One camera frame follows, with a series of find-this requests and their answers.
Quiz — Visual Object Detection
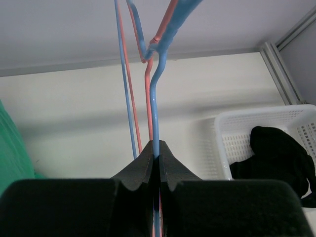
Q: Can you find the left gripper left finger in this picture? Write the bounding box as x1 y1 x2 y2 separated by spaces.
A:
0 142 153 237

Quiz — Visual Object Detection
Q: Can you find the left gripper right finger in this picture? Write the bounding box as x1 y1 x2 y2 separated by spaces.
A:
159 141 313 237

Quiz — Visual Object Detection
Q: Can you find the black tank top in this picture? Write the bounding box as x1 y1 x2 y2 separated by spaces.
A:
230 126 316 208

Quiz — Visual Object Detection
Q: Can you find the green tank top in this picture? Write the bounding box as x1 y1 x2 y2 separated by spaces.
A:
0 104 47 194

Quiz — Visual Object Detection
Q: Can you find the pink wire hanger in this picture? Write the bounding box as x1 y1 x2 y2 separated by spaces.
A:
117 0 178 237

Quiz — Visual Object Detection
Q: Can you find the light blue wire hanger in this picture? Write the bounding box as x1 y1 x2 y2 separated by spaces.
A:
114 0 205 237

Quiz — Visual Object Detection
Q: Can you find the white plastic basket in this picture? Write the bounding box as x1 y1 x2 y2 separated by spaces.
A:
214 104 316 237

